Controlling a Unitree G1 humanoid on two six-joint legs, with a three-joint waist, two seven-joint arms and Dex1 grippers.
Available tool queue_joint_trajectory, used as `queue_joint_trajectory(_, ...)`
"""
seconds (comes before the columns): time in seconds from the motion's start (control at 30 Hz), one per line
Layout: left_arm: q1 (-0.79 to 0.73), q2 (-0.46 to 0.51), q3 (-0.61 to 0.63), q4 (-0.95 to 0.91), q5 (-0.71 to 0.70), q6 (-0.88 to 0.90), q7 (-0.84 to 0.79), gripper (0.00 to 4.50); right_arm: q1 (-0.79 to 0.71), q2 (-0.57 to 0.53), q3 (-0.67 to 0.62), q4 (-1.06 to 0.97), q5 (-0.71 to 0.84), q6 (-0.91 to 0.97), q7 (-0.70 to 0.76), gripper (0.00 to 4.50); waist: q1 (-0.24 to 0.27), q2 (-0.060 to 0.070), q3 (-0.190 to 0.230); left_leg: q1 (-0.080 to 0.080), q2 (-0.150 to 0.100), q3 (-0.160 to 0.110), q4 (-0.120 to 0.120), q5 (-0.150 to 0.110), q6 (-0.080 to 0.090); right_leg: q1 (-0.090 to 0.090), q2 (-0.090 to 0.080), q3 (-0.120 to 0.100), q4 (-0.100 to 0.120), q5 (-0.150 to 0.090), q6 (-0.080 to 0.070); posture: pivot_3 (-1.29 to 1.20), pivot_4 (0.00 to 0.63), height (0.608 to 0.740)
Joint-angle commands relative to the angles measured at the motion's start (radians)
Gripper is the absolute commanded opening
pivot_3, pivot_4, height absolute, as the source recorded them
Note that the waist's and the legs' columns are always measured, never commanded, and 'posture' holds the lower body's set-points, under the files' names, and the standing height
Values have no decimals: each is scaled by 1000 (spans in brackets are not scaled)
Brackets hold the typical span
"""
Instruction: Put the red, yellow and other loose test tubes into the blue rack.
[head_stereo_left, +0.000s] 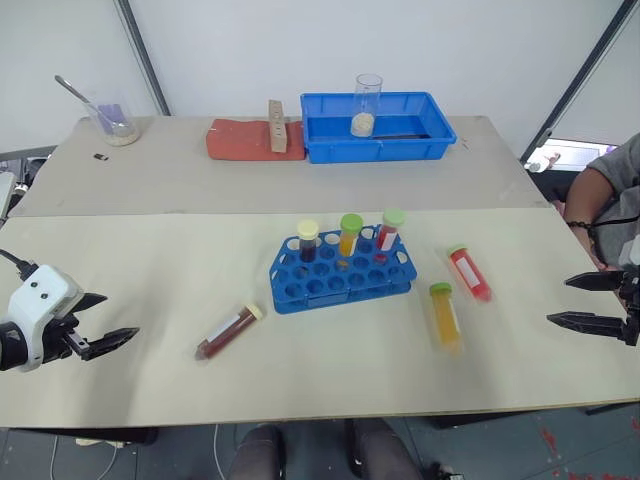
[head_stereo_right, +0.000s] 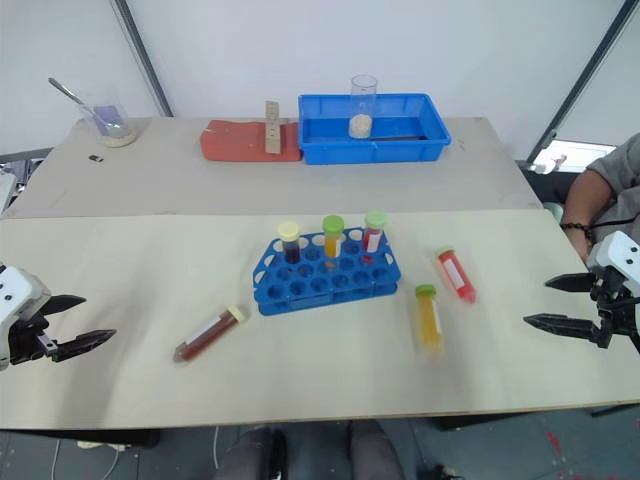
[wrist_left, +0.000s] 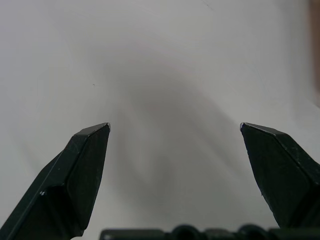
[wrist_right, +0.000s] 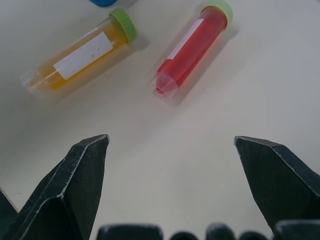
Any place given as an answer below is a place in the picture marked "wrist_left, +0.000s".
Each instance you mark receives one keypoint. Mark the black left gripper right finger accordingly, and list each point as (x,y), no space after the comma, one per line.
(282,175)

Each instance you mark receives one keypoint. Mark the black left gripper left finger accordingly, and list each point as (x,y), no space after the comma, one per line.
(65,180)

